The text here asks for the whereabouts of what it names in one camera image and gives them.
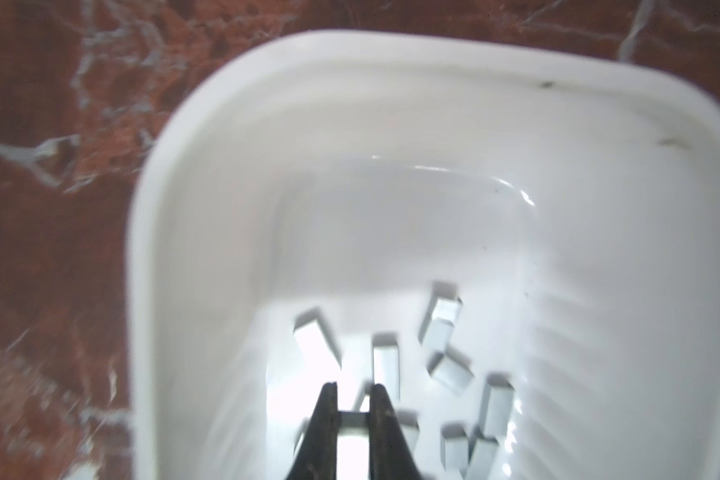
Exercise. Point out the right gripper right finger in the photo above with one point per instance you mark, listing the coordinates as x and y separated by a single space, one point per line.
389 455

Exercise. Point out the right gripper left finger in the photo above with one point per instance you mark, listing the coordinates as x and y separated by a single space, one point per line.
316 458

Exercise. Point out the white plastic tray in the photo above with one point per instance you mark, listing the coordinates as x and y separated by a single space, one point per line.
573 202

